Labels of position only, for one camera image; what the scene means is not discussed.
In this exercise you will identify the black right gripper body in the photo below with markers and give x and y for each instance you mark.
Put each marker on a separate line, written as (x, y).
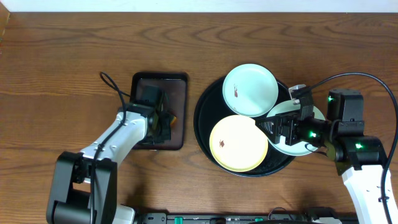
(298, 130)

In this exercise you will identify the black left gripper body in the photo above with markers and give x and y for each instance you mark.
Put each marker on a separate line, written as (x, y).
(165, 125)

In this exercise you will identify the pale white plate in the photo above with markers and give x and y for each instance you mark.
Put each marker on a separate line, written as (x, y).
(300, 149)

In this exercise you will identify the orange green scrub sponge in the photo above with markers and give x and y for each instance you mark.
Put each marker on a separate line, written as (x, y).
(172, 120)

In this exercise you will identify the yellow plate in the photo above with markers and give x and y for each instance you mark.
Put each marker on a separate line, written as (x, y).
(237, 144)

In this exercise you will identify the light green plate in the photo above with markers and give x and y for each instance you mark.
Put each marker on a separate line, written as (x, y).
(250, 90)

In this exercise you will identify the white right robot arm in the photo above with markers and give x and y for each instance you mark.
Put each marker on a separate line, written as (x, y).
(360, 160)

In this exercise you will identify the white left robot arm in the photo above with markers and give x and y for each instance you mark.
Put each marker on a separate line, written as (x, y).
(84, 186)

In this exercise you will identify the black rectangular tray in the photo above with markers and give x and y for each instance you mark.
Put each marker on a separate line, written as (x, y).
(175, 86)

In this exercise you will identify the black round tray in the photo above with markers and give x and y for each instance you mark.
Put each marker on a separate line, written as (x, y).
(210, 109)

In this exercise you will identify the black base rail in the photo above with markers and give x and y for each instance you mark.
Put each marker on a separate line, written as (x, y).
(163, 218)

